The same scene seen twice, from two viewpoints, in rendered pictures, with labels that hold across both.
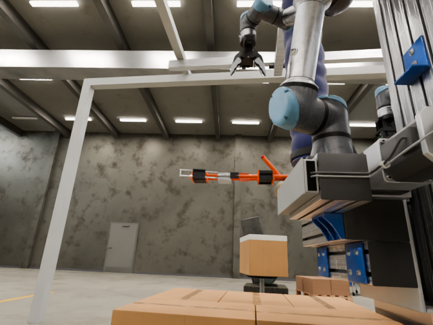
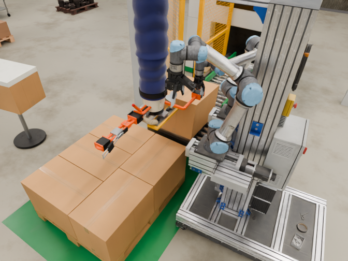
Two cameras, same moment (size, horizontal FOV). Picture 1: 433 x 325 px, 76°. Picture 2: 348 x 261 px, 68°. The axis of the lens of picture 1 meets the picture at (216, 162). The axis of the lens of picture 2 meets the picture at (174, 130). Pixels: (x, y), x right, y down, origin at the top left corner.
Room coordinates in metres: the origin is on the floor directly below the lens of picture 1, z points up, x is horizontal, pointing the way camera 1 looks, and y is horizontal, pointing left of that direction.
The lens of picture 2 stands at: (0.54, 1.08, 2.36)
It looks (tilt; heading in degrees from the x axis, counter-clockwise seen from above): 40 degrees down; 292
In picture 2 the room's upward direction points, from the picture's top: 2 degrees clockwise
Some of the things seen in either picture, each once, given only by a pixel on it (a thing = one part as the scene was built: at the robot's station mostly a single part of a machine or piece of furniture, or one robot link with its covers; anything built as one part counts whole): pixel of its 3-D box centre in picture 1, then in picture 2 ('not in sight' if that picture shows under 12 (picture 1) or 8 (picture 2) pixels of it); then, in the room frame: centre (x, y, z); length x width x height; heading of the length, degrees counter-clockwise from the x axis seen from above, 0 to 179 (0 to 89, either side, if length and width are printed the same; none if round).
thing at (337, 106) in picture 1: (327, 120); (216, 129); (0.80, -0.36, 1.20); 0.13 x 0.12 x 0.14; 113
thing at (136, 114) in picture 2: (265, 177); (135, 117); (1.41, -0.26, 1.18); 0.10 x 0.08 x 0.06; 174
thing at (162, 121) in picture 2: not in sight; (163, 115); (1.29, -0.50, 1.08); 0.34 x 0.10 x 0.05; 84
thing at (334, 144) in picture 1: (332, 153); (214, 141); (0.81, -0.36, 1.09); 0.15 x 0.15 x 0.10
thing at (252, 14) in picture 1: (262, 10); (196, 52); (0.95, -0.18, 1.82); 0.11 x 0.11 x 0.08; 23
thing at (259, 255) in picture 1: (261, 255); (7, 85); (3.29, -0.55, 0.82); 0.60 x 0.40 x 0.40; 4
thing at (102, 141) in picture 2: (200, 177); (102, 143); (1.46, 0.08, 1.18); 0.08 x 0.07 x 0.05; 84
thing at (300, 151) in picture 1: (312, 157); (153, 89); (1.38, -0.51, 1.30); 0.23 x 0.23 x 0.04
